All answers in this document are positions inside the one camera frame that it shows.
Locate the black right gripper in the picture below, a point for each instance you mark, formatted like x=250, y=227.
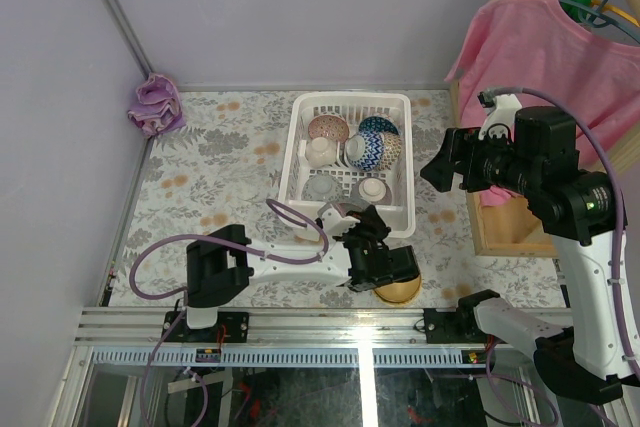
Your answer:
x=462, y=144

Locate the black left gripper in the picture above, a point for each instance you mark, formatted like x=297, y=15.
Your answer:
x=372, y=226

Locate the brown checker pattern bowl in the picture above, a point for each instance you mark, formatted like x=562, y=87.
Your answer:
x=392, y=148

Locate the purple striped bowl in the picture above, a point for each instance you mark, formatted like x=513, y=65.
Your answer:
x=371, y=191

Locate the blue triangle pattern bowl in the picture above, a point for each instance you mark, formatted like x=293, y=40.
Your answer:
x=379, y=124

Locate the white plastic dish rack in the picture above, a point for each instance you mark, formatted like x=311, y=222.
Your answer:
x=353, y=107

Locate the red eye pattern bowl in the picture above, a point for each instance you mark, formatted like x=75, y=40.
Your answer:
x=332, y=127

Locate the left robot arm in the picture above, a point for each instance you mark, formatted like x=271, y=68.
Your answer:
x=221, y=265

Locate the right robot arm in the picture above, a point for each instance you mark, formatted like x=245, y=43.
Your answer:
x=585, y=361

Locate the yellow rimmed bottom bowl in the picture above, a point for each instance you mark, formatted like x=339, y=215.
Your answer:
x=399, y=293

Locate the floral table mat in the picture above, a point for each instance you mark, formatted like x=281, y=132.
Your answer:
x=224, y=165

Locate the green clothes hanger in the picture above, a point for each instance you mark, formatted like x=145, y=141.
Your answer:
x=596, y=13

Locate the purple folded cloth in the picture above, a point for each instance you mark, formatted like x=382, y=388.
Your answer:
x=158, y=109

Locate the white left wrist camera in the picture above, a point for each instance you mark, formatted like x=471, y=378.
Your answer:
x=334, y=223

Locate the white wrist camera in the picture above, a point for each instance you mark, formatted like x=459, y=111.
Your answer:
x=334, y=223
x=500, y=110

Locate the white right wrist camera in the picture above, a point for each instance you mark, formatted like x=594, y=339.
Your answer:
x=500, y=110

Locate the aluminium mounting rail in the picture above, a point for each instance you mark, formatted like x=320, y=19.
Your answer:
x=266, y=327

